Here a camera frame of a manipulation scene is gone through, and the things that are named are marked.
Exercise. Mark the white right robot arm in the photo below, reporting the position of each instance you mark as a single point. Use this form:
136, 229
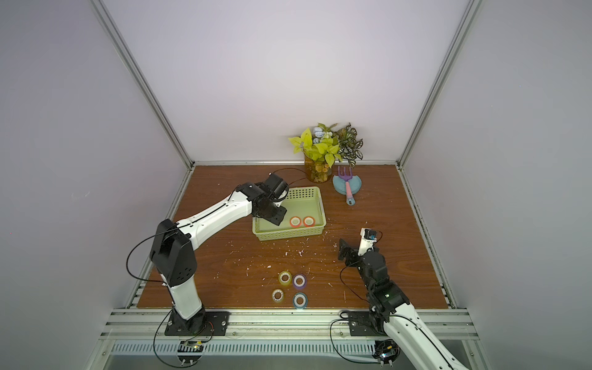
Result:
418, 343

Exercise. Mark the amber vase with flowers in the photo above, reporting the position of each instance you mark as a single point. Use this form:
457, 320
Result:
323, 146

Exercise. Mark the purple tape roll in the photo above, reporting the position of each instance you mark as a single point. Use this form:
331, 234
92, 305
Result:
299, 281

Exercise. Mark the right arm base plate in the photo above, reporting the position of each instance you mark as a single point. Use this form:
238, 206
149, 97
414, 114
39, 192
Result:
368, 323

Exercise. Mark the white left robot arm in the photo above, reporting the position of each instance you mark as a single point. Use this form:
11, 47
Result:
172, 251

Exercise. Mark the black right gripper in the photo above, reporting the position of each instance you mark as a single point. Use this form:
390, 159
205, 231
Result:
353, 254

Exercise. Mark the yellow tape roll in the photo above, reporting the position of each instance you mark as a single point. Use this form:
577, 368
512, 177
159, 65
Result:
285, 278

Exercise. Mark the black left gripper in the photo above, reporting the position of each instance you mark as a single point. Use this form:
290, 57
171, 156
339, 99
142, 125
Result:
280, 216

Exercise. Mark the red tape roll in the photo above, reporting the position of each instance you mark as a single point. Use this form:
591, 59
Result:
309, 221
295, 222

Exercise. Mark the clear tape roll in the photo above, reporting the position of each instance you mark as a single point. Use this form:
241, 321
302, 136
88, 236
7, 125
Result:
278, 295

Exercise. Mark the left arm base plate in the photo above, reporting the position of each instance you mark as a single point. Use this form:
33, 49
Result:
204, 323

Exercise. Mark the controller board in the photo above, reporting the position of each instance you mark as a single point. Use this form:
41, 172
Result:
386, 351
192, 349

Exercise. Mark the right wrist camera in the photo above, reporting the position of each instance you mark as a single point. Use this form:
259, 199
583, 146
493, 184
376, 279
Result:
370, 235

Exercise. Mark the left controller board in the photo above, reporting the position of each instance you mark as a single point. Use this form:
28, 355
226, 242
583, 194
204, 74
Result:
192, 349

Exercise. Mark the right controller board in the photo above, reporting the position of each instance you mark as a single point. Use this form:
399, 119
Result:
386, 351

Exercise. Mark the green perforated storage basket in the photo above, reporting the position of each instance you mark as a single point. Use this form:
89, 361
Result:
300, 202

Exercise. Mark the purple pink toy rake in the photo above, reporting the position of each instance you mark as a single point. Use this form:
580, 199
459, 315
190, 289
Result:
345, 174

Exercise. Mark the blue tape roll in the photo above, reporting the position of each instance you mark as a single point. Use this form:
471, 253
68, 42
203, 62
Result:
300, 300

